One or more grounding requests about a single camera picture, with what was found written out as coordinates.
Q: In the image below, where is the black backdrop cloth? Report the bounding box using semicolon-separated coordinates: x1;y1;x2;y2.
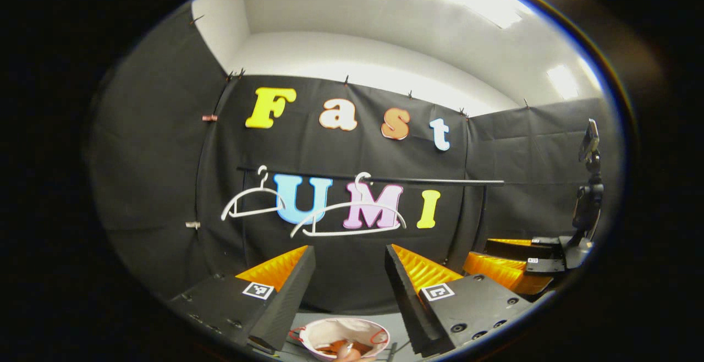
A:
82;4;611;316

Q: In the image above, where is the small ceiling light panel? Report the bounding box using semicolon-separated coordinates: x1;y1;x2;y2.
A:
546;65;579;100

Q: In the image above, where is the white plastic hanger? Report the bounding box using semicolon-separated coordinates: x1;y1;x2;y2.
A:
221;165;287;221
290;172;408;239

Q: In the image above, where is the black clothes rail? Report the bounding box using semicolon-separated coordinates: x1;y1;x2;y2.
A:
236;165;505;188

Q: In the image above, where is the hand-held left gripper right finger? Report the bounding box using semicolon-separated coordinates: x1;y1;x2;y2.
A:
384;243;534;358

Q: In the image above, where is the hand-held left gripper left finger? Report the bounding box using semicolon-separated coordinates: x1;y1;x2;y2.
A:
167;244;317;352

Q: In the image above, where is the orange corduroy jacket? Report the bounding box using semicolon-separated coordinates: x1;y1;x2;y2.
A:
316;340;375;358

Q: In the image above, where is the white laundry hamper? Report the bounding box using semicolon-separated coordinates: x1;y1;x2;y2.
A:
289;318;391;362

